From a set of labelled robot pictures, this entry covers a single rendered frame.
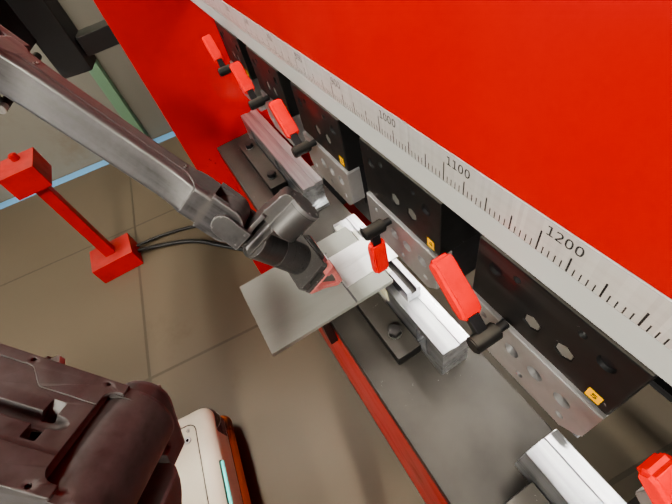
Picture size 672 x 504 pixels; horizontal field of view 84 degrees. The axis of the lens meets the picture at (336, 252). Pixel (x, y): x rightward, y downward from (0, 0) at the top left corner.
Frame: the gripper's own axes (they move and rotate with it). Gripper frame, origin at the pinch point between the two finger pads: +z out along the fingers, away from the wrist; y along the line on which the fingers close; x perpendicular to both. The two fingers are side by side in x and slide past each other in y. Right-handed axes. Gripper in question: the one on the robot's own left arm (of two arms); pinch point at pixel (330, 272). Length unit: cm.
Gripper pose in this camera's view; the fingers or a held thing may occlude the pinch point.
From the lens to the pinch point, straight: 74.0
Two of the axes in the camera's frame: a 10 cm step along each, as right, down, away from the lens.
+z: 6.1, 3.0, 7.4
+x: -6.3, 7.4, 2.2
